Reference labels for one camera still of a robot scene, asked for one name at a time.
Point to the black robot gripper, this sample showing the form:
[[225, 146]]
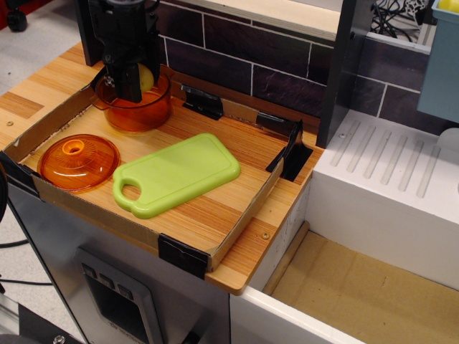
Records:
[[127, 31]]

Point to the yellow toy potato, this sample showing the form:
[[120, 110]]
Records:
[[146, 78]]

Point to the orange transparent plastic pot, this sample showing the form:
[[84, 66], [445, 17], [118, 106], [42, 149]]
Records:
[[150, 113]]

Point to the orange transparent pot lid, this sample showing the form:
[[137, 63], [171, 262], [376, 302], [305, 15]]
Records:
[[79, 162]]

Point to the cardboard fence with black tape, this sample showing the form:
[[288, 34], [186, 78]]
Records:
[[234, 225]]

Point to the green plastic cutting board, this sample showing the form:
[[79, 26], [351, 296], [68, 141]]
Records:
[[160, 181]]

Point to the black caster wheel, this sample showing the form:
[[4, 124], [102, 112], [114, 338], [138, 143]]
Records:
[[16, 19]]

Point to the silver toy oven front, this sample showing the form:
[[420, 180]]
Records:
[[116, 291]]

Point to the white toy sink unit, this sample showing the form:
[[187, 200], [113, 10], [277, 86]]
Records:
[[370, 252]]

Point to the teal blue bin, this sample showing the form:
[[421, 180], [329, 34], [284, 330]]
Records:
[[439, 93]]

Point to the yellow object in bin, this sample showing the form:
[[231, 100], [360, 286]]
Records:
[[449, 5]]

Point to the dark grey shelf frame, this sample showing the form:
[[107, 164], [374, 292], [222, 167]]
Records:
[[289, 60]]

